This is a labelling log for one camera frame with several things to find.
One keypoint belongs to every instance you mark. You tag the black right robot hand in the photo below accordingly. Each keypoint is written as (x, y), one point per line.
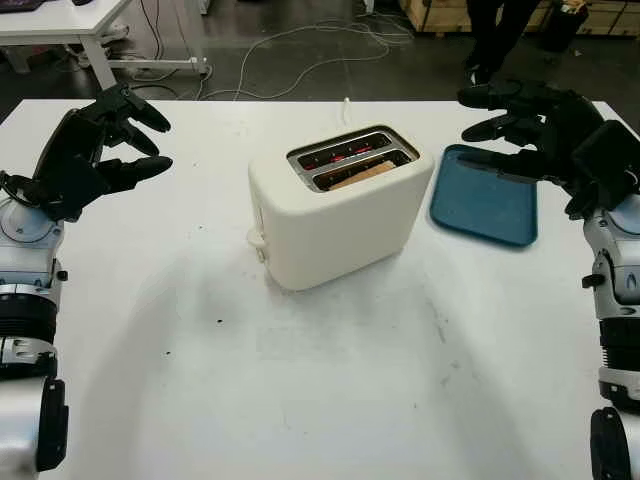
(565, 107)

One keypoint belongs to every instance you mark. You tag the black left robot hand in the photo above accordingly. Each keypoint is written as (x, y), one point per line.
(70, 135)

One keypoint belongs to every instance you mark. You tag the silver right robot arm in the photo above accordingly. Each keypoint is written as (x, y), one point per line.
(620, 240)

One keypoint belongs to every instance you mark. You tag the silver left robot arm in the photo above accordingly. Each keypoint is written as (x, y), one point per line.
(25, 250)

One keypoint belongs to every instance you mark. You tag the person with black trousers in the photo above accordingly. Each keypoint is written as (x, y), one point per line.
(487, 30)

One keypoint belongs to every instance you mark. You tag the brown toast slice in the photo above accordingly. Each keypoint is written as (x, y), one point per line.
(362, 175)

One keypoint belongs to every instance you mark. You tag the cream two-slot toaster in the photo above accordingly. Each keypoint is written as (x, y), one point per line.
(345, 235)

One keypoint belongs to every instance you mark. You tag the white desk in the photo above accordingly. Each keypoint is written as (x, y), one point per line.
(60, 25)

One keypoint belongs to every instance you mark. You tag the blue plastic tray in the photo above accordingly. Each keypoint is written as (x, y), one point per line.
(485, 210)

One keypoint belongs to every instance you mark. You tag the black computer mouse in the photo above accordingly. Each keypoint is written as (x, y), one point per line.
(82, 2)

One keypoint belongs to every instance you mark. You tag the stacked wooden crates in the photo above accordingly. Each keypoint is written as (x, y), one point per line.
(440, 15)

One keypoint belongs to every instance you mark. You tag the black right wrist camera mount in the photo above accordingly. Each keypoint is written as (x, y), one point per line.
(607, 160)

